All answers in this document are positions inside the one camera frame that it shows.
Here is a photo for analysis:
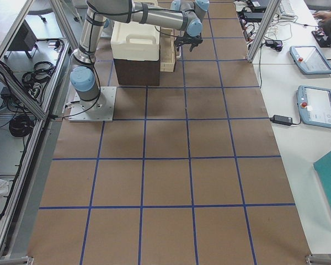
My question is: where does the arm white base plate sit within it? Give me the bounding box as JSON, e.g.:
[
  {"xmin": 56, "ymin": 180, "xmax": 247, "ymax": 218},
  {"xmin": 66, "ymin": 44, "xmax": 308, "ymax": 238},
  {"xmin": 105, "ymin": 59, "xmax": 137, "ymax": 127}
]
[{"xmin": 68, "ymin": 87, "xmax": 117, "ymax": 122}]

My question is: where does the wooden drawer with white handle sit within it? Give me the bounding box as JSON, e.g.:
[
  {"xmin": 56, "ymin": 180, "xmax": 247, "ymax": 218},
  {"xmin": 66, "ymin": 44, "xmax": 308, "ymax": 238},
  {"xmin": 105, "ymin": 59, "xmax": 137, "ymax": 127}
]
[{"xmin": 160, "ymin": 28, "xmax": 181, "ymax": 72}]

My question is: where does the blue teach pendant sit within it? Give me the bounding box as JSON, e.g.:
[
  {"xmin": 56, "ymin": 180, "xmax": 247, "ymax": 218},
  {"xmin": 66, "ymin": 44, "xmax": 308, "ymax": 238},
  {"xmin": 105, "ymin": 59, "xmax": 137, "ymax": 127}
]
[
  {"xmin": 290, "ymin": 46, "xmax": 331, "ymax": 75},
  {"xmin": 296, "ymin": 86, "xmax": 331, "ymax": 129}
]

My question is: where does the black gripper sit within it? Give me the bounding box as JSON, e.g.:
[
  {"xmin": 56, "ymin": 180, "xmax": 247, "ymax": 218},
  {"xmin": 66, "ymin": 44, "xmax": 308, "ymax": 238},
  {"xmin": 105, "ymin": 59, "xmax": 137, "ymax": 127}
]
[{"xmin": 174, "ymin": 33, "xmax": 203, "ymax": 59}]

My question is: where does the dark wooden drawer cabinet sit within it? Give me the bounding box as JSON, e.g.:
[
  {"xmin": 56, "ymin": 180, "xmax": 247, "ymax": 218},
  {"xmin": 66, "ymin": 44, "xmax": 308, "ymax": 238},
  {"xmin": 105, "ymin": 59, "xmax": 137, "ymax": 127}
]
[{"xmin": 114, "ymin": 59, "xmax": 160, "ymax": 86}]

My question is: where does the lower blue teach pendant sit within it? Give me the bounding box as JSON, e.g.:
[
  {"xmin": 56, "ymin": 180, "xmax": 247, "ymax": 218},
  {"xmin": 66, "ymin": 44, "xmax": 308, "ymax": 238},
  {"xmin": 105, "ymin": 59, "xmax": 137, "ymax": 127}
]
[{"xmin": 296, "ymin": 86, "xmax": 331, "ymax": 129}]

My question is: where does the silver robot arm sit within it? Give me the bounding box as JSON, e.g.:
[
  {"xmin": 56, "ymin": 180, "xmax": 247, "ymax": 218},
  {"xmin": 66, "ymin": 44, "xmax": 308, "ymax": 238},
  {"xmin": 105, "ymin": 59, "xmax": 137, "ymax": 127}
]
[{"xmin": 70, "ymin": 1, "xmax": 210, "ymax": 121}]

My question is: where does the cream plastic tray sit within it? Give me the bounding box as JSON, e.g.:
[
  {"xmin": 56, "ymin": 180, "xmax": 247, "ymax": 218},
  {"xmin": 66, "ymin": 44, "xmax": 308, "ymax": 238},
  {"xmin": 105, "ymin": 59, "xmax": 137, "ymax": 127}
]
[{"xmin": 110, "ymin": 22, "xmax": 160, "ymax": 61}]

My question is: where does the black power adapter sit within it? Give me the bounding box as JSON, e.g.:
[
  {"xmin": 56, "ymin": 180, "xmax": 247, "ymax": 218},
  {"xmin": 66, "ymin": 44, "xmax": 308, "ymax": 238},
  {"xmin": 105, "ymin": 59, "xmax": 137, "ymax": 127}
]
[{"xmin": 270, "ymin": 115, "xmax": 293, "ymax": 126}]

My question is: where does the brown paper table mat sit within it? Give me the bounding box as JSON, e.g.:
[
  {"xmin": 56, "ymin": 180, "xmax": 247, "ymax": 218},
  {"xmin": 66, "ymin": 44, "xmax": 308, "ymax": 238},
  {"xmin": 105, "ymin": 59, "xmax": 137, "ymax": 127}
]
[{"xmin": 28, "ymin": 1, "xmax": 309, "ymax": 264}]

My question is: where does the aluminium frame post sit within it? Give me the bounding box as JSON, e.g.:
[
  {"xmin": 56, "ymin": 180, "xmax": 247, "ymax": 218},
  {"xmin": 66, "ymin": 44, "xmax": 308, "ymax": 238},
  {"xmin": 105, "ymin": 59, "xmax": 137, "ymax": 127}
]
[{"xmin": 247, "ymin": 0, "xmax": 281, "ymax": 63}]

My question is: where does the upper blue teach pendant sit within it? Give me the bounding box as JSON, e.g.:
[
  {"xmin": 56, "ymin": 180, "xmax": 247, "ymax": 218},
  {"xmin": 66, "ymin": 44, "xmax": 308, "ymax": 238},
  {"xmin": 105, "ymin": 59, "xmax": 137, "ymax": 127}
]
[{"xmin": 290, "ymin": 46, "xmax": 331, "ymax": 75}]

